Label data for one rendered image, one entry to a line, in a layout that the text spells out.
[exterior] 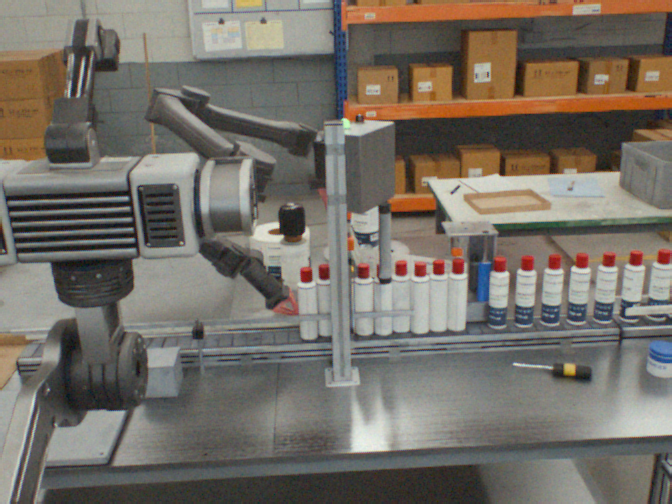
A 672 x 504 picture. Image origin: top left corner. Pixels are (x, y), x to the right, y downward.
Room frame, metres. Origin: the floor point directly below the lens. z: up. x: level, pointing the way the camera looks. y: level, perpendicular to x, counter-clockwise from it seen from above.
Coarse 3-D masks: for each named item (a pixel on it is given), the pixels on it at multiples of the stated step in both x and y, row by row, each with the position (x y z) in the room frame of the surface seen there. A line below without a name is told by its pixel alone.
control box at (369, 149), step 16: (352, 128) 1.66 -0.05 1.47; (368, 128) 1.66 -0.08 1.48; (384, 128) 1.68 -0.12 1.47; (352, 144) 1.60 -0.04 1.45; (368, 144) 1.61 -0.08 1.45; (384, 144) 1.68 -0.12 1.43; (352, 160) 1.60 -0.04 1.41; (368, 160) 1.61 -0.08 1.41; (384, 160) 1.68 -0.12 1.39; (352, 176) 1.60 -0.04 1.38; (368, 176) 1.61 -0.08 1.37; (384, 176) 1.68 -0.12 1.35; (352, 192) 1.60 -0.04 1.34; (368, 192) 1.61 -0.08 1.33; (384, 192) 1.68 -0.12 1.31; (352, 208) 1.60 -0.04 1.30; (368, 208) 1.61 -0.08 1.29
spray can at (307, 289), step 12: (300, 276) 1.75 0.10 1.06; (300, 288) 1.73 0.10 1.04; (312, 288) 1.73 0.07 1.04; (300, 300) 1.74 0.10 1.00; (312, 300) 1.73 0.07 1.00; (300, 312) 1.74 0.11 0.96; (312, 312) 1.73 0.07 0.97; (300, 324) 1.74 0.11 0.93; (312, 324) 1.73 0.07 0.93; (300, 336) 1.75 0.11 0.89; (312, 336) 1.73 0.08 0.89
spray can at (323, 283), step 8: (328, 264) 1.78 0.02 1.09; (320, 272) 1.76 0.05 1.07; (328, 272) 1.76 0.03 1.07; (320, 280) 1.76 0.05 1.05; (328, 280) 1.76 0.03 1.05; (320, 288) 1.75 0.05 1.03; (328, 288) 1.75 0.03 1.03; (320, 296) 1.75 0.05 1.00; (328, 296) 1.75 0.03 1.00; (320, 304) 1.75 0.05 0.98; (328, 304) 1.75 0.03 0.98; (320, 312) 1.75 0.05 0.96; (328, 312) 1.75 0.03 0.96; (320, 320) 1.75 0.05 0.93; (328, 320) 1.75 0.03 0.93; (320, 328) 1.75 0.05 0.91; (328, 328) 1.75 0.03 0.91; (328, 336) 1.75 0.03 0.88
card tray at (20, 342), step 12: (0, 336) 1.85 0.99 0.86; (12, 336) 1.86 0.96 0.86; (24, 336) 1.86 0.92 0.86; (0, 348) 1.84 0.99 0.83; (12, 348) 1.83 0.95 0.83; (24, 348) 1.83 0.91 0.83; (0, 360) 1.76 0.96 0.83; (12, 360) 1.76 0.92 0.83; (0, 372) 1.70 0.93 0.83; (12, 372) 1.69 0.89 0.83; (0, 384) 1.63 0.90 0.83
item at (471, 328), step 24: (168, 336) 1.78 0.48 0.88; (192, 336) 1.78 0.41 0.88; (216, 336) 1.78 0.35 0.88; (240, 336) 1.77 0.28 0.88; (264, 336) 1.77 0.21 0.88; (288, 336) 1.76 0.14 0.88; (360, 336) 1.74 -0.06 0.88; (384, 336) 1.74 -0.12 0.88; (408, 336) 1.74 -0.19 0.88; (432, 336) 1.73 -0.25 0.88
